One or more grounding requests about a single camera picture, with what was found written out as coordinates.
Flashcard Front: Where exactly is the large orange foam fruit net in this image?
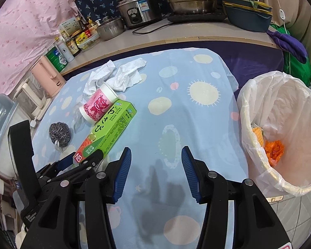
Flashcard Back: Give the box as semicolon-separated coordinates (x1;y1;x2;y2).
251;127;265;146

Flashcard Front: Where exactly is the orange plastic wrapper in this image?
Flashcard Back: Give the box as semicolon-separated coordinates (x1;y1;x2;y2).
264;139;285;167

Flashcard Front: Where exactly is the grey plastic basin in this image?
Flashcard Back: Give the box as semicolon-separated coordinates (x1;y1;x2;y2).
0;94;19;172

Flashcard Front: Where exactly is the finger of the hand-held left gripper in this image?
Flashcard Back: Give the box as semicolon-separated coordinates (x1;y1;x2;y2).
36;154;78;180
64;150;104;184

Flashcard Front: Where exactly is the white-lined trash bin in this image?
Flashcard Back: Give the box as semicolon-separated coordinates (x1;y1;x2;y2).
237;71;311;198

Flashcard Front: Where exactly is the black power cable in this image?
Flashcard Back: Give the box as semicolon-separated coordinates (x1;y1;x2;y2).
132;21;172;35

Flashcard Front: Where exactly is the silver rice cooker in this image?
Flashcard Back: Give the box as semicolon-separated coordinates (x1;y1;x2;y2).
116;0;164;29

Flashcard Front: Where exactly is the dark glass bottle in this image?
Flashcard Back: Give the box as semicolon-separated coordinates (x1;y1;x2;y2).
77;17;90;33

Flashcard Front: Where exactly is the clear plastic container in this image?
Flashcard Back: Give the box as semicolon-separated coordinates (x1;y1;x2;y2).
78;38;99;51

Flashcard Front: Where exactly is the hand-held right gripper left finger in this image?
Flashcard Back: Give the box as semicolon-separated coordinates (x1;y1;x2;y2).
20;147;132;249

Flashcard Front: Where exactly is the purple cloth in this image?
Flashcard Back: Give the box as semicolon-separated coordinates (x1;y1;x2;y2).
266;29;309;64

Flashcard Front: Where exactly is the steel wool scrubber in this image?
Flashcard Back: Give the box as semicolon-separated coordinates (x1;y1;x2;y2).
48;122;73;145

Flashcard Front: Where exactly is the blue planet print tablecloth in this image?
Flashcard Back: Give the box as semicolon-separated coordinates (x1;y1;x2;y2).
31;47;250;249

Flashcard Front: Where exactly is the white cardboard box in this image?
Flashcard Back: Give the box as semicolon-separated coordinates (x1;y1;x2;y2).
59;17;80;36

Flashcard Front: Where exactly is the pink white paper cup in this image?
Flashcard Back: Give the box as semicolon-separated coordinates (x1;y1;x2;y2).
79;82;119;126

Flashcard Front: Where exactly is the green cardboard box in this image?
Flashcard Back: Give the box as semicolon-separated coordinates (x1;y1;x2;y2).
74;100;137;165

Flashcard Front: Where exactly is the white bottle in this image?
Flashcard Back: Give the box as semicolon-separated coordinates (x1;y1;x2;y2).
54;37;74;63

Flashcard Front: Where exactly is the dark blue basin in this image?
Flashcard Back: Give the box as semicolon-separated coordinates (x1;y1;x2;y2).
224;5;273;33

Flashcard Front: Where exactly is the black induction cooker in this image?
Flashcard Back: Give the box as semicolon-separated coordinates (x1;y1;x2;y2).
167;11;227;24

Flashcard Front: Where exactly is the green canister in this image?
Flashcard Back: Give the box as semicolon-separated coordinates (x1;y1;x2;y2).
45;46;68;73

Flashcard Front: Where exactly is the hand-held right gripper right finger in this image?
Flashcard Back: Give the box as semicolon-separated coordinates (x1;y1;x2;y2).
181;146;293;249

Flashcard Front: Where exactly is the stainless steel bowl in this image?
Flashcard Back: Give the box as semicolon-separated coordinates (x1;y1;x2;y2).
96;17;125;42

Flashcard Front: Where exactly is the pink electric kettle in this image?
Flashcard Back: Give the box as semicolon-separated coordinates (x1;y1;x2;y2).
31;55;67;99

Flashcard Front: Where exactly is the dark soy sauce bottle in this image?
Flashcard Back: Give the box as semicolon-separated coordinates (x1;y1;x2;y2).
65;35;81;56

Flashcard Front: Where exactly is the beige curtain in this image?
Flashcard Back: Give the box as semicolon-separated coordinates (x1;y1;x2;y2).
259;0;311;48

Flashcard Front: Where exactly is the green plastic bag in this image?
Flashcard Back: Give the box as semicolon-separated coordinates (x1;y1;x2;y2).
271;23;311;87

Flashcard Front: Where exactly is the yellow seasoning packet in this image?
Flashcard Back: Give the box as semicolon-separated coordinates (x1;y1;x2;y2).
75;29;99;44

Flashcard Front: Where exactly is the white cord with switch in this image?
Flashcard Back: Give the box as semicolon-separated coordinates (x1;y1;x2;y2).
271;0;291;76

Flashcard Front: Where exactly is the dark purple table skirt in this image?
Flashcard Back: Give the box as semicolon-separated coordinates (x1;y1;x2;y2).
217;46;284;92

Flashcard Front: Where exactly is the yellow cap bottle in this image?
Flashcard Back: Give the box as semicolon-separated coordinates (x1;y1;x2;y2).
87;18;98;34

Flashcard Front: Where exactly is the clear plastic film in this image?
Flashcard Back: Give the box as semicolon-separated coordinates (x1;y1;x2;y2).
72;106;89;133

